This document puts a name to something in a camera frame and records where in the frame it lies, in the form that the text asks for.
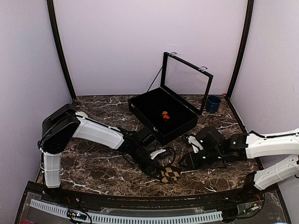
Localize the left black frame post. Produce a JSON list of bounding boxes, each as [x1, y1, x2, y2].
[[46, 0, 77, 101]]

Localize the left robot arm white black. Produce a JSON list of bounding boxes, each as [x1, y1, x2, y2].
[[37, 104, 161, 203]]

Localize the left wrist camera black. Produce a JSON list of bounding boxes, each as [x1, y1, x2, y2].
[[137, 127, 155, 147]]

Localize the black frame post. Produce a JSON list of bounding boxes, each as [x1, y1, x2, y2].
[[226, 0, 255, 100], [46, 0, 77, 101]]

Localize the beige round plate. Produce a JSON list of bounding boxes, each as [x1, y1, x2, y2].
[[76, 112, 88, 117]]

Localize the tan brown argyle sock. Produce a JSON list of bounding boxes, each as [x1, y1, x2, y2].
[[155, 166, 181, 184]]

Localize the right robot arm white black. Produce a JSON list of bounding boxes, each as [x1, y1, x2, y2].
[[179, 126, 299, 203]]

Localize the blue mug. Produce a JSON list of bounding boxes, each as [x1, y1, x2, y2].
[[206, 95, 221, 113]]

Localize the white slotted cable duct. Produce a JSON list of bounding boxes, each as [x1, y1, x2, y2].
[[29, 199, 223, 224]]

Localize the black display case box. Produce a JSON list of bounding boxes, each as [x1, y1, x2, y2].
[[128, 52, 213, 146]]

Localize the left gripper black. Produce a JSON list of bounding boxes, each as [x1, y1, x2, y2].
[[131, 145, 163, 181]]

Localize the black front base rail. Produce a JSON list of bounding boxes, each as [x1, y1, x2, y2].
[[15, 182, 291, 224]]

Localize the red orange argyle sock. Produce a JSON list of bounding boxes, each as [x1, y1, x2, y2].
[[161, 111, 170, 121]]

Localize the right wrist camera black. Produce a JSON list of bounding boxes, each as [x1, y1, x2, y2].
[[195, 126, 227, 151]]

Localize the right black frame post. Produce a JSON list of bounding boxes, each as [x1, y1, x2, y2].
[[226, 0, 255, 100]]

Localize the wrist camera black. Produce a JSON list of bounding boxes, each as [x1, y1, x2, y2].
[[137, 127, 155, 147], [195, 126, 227, 151]]

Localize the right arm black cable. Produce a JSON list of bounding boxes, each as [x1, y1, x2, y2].
[[247, 130, 299, 139]]

